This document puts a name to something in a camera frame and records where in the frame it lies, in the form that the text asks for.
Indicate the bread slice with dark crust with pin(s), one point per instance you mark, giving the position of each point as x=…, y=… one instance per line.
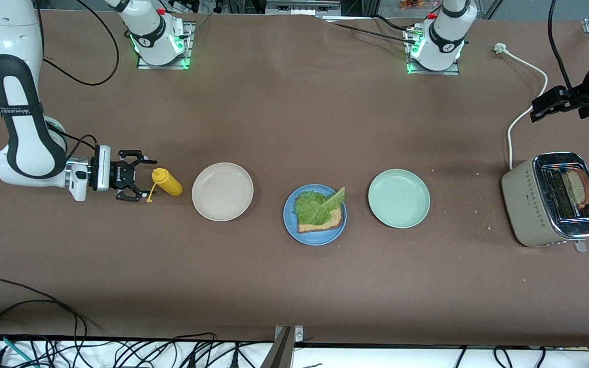
x=578, y=189

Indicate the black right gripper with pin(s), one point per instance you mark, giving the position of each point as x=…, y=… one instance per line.
x=119, y=174

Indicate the pale green round plate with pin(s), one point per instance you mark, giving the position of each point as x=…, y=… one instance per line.
x=399, y=198

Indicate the beige round plate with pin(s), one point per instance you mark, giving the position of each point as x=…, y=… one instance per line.
x=223, y=191

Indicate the green lettuce leaf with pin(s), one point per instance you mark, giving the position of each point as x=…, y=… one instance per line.
x=315, y=207

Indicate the beige chrome toaster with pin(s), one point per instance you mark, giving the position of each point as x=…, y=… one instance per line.
x=524, y=204

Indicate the orange snack packet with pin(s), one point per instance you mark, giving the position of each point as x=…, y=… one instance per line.
x=412, y=4

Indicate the white lower shelf board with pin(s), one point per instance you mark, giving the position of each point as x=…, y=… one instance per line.
x=376, y=360

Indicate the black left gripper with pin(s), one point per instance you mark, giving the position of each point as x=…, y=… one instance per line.
x=582, y=97

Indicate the grey power strip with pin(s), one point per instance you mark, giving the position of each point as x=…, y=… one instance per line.
x=302, y=7

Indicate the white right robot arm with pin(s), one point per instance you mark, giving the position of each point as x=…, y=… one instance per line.
x=13, y=30

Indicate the yellow mustard squeeze bottle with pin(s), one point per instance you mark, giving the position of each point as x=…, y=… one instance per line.
x=169, y=184

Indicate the blue round plate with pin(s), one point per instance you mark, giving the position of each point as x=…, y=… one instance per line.
x=315, y=239

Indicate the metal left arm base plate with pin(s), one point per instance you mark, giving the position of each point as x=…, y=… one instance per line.
x=435, y=72

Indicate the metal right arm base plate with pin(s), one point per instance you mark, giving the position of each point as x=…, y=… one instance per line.
x=188, y=48

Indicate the brown bread slice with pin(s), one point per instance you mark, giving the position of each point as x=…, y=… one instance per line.
x=325, y=228

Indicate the aluminium profile post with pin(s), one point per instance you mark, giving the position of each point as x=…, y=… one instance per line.
x=281, y=352

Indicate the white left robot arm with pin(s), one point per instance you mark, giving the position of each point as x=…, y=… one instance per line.
x=445, y=30

